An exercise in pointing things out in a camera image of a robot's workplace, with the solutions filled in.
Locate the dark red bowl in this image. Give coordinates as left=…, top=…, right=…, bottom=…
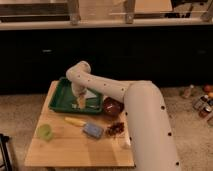
left=103, top=97, right=124, bottom=117

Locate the dark cabinet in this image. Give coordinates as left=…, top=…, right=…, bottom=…
left=0, top=26, right=213, bottom=94

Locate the white mug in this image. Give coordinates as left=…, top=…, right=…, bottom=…
left=121, top=136, right=131, bottom=149

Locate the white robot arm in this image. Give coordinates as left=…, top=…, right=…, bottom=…
left=66, top=61, right=182, bottom=171

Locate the grey triangular cloth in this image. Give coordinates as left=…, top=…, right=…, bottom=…
left=85, top=89, right=97, bottom=99

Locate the dried red chili bunch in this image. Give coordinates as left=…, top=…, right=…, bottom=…
left=106, top=122, right=124, bottom=136

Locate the green plastic tray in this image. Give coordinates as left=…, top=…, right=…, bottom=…
left=49, top=77, right=103, bottom=115

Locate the small green cup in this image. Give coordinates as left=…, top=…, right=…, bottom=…
left=36, top=124, right=53, bottom=141

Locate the wooden table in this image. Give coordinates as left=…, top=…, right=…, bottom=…
left=24, top=81, right=134, bottom=168

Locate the black stand on floor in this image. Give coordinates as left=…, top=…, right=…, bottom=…
left=0, top=133, right=13, bottom=171

